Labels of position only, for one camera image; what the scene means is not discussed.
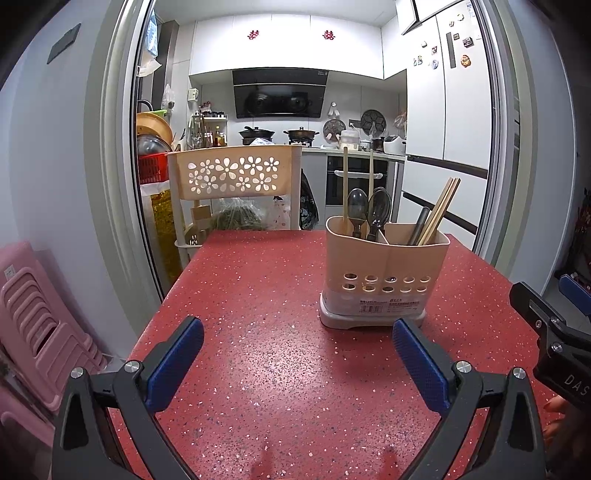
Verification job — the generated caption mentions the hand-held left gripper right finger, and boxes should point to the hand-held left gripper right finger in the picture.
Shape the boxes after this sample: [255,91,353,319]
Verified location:
[392,318,546,480]

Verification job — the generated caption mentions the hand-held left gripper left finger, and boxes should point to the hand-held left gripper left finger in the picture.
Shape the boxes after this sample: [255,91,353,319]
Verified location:
[52,316,205,480]

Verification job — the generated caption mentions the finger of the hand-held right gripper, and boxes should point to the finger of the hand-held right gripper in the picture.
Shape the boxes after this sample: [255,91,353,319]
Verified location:
[558,274,591,319]
[510,281,591,360]

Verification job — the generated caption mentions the beige plastic utensil holder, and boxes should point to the beige plastic utensil holder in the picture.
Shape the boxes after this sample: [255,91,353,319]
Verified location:
[318,215,451,330]

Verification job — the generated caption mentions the person's right hand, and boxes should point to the person's right hand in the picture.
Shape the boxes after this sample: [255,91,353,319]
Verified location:
[542,398,571,443]

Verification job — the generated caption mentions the gold patterned bag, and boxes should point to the gold patterned bag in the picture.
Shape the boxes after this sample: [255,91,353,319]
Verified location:
[150,182,183,283]

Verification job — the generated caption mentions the pink plastic stool stack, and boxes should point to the pink plastic stool stack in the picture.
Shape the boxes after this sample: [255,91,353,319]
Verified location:
[0,240,114,462]

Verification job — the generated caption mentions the green vegetable bundle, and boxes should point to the green vegetable bundle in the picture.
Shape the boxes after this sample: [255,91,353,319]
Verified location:
[210,198,269,232]

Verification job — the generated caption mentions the printed white plastic bag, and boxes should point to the printed white plastic bag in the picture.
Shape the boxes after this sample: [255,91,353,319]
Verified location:
[268,198,291,230]

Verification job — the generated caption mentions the black trash bag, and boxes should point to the black trash bag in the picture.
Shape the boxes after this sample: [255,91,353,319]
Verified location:
[299,170,320,230]

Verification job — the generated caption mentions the red plastic basket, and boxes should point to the red plastic basket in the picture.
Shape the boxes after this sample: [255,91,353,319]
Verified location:
[137,153,169,184]

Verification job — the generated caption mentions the black built-in oven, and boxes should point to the black built-in oven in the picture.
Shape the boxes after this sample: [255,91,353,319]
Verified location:
[325,154,389,207]

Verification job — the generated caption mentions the beige flower-cutout storage cart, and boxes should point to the beige flower-cutout storage cart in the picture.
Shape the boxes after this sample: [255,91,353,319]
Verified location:
[166,144,303,264]

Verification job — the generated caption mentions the white refrigerator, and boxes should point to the white refrigerator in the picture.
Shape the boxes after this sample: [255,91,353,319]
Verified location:
[399,2,492,250]

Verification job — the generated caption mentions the metal bowl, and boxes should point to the metal bowl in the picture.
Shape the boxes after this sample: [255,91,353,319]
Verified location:
[137,134,169,157]

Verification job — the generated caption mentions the grey kitchen cabinet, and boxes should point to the grey kitchen cabinet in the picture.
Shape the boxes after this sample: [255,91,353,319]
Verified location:
[300,147,407,208]

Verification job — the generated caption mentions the large round dark trivet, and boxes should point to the large round dark trivet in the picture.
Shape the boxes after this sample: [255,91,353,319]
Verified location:
[361,109,386,134]

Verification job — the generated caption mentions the white spice rack with bottles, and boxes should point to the white spice rack with bottles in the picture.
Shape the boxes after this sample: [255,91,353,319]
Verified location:
[203,111,229,147]

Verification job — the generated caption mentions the round wooden board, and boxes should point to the round wooden board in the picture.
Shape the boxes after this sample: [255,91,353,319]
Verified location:
[136,113,174,145]

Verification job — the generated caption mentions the black range hood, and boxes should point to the black range hood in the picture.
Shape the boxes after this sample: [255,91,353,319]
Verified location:
[232,68,329,120]

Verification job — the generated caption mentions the white upper kitchen cabinets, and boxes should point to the white upper kitchen cabinets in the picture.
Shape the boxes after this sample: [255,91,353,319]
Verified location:
[189,14,407,79]

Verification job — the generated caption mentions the grey sliding door frame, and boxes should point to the grey sliding door frame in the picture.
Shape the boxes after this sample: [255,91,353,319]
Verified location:
[85,0,539,301]

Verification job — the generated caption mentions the dark wall switch plate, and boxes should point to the dark wall switch plate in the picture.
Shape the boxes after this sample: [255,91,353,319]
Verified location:
[50,25,81,58]

